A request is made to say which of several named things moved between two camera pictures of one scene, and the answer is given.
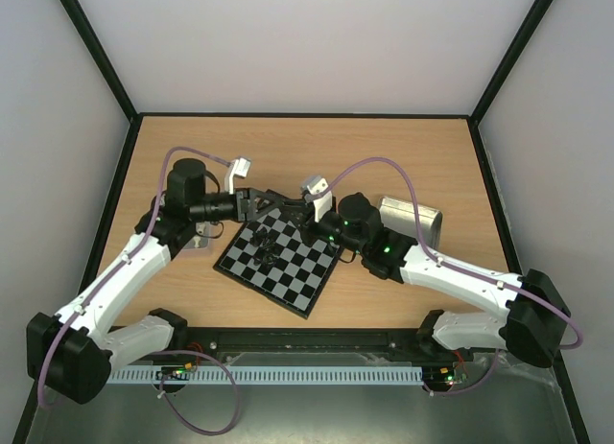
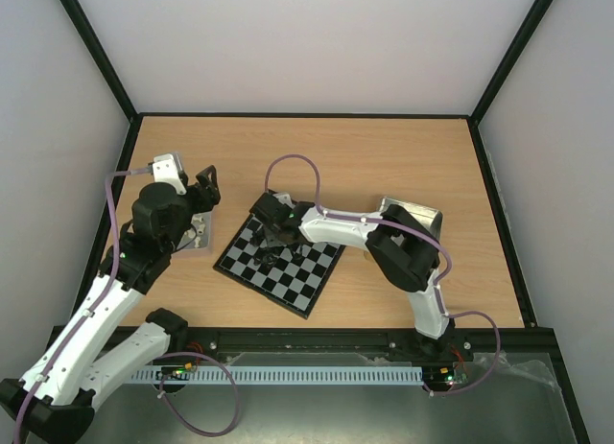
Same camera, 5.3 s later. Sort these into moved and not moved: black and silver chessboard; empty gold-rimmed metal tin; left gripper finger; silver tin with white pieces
Moved: left gripper finger
Not moved: empty gold-rimmed metal tin; silver tin with white pieces; black and silver chessboard
